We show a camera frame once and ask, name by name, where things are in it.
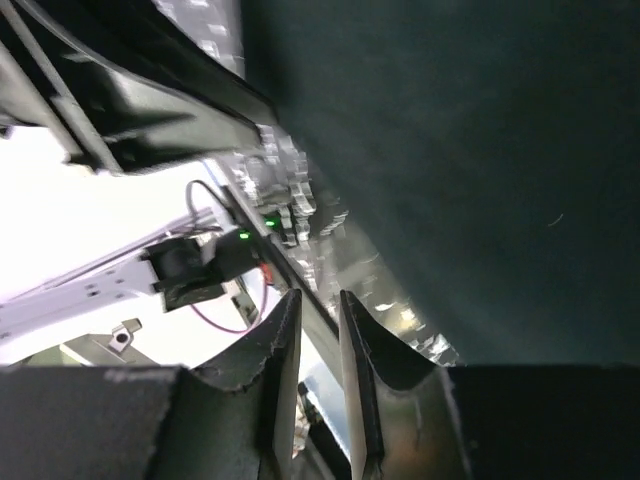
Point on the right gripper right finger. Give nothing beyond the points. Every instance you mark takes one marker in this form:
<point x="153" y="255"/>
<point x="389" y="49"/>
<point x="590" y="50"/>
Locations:
<point x="409" y="418"/>

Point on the black t-shirt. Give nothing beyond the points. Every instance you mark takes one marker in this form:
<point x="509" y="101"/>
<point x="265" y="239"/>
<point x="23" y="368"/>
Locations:
<point x="490" y="151"/>

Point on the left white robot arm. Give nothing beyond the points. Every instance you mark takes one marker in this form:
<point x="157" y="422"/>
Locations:
<point x="176" y="270"/>

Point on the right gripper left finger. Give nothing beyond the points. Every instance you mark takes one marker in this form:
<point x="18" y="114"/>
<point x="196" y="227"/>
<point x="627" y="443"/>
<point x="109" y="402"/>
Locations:
<point x="230" y="419"/>

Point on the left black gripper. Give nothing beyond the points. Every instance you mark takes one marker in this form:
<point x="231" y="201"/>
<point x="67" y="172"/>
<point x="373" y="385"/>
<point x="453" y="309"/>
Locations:
<point x="123" y="88"/>

